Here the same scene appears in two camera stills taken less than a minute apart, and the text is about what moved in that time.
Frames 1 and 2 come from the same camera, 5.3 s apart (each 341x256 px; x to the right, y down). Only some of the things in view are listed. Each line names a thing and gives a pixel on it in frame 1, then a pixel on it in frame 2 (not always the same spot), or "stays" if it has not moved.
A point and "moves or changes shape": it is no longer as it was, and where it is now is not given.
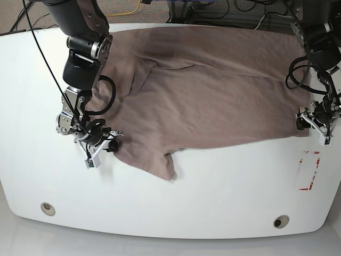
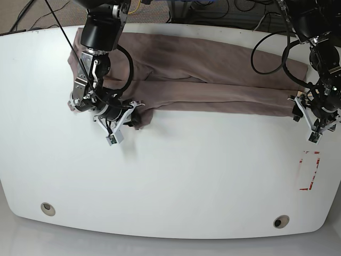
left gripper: x=301 y=124 → x=297 y=112
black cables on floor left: x=23 y=30 stays
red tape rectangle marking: x=312 y=181 stays
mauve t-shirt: x=166 y=89 moves or changes shape
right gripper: x=111 y=145 → x=134 y=115
